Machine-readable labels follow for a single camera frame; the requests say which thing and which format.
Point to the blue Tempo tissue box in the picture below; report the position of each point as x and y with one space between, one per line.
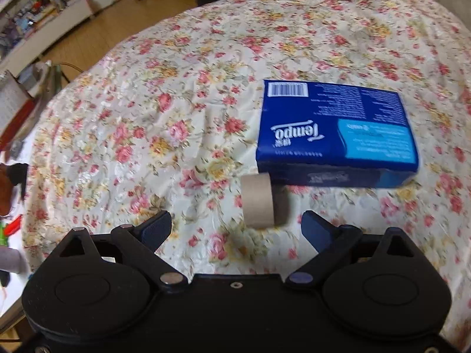
334 135

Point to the wooden violin-shaped tissue holder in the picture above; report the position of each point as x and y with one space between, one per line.
12 176

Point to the lilac lidded white tumbler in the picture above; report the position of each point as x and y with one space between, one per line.
11 260

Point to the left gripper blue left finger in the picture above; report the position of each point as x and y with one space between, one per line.
154 232

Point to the desk calendar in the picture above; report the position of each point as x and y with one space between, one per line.
16 104

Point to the red plastic handle tool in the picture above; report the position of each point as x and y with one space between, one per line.
13 227

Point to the floral quilted bedspread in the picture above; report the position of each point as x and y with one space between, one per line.
168 119

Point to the beige tape roll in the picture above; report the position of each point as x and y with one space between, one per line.
264 205

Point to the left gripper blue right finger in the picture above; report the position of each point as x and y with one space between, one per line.
322 235

